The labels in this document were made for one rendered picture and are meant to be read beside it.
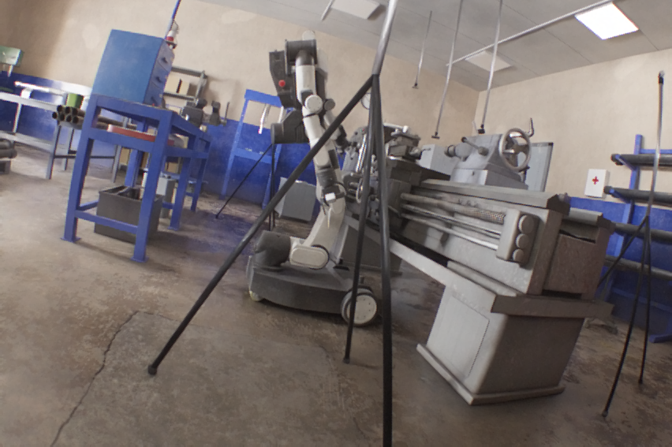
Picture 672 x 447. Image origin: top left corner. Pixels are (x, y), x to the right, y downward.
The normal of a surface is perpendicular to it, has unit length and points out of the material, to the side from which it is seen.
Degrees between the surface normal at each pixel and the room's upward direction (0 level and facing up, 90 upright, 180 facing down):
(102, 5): 90
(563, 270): 90
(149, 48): 90
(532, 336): 90
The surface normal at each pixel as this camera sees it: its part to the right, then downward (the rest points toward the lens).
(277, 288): -0.04, 0.03
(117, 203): 0.28, 0.11
